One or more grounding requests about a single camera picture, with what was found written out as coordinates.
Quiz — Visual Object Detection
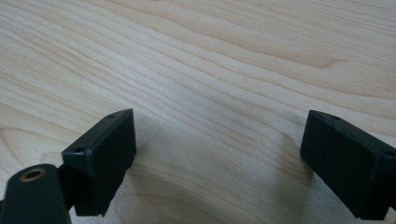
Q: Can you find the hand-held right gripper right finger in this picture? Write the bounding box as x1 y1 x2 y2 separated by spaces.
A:
299 109 396 221

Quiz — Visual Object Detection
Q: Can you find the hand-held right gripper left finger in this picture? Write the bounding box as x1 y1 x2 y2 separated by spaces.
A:
58 108 137 217

